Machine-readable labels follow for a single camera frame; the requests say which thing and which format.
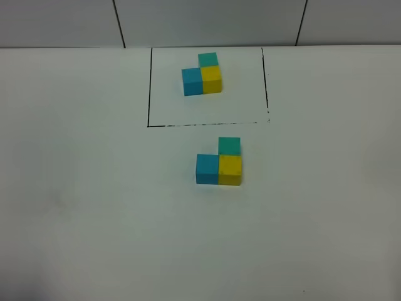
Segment template yellow block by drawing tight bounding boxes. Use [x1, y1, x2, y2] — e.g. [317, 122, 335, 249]
[200, 65, 222, 94]

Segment template blue block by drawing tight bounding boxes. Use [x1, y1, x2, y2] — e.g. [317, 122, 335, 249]
[182, 67, 203, 96]

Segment template green block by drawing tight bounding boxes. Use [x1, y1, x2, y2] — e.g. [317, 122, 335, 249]
[198, 52, 219, 68]

